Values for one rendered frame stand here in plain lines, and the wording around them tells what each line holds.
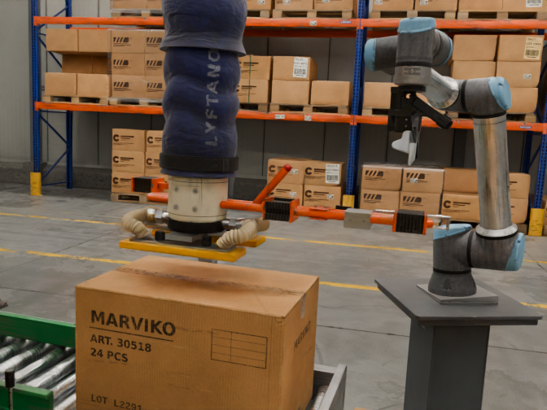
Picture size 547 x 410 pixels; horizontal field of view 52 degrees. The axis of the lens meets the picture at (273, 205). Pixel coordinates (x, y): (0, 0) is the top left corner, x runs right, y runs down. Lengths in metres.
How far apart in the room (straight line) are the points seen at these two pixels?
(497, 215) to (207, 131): 1.18
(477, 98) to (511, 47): 6.75
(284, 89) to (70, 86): 3.67
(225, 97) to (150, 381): 0.79
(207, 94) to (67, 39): 8.80
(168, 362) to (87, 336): 0.25
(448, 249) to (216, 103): 1.19
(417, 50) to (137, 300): 0.96
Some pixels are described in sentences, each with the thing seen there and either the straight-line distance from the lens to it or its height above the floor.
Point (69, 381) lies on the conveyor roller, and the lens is 2.03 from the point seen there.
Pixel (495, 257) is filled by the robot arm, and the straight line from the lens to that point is 2.27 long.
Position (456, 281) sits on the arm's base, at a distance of 2.33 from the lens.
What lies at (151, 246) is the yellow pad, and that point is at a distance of 1.55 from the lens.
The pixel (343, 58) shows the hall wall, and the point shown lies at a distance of 10.04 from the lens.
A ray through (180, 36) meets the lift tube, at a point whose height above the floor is 1.63.
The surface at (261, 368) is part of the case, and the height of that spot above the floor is 0.80.
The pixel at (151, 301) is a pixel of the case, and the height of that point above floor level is 0.94.
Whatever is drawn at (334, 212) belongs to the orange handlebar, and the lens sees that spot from 1.49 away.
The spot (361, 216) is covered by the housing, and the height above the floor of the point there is 1.18.
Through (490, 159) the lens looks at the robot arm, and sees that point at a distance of 2.14.
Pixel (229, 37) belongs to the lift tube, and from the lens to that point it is 1.54.
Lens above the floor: 1.41
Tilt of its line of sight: 8 degrees down
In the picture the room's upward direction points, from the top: 3 degrees clockwise
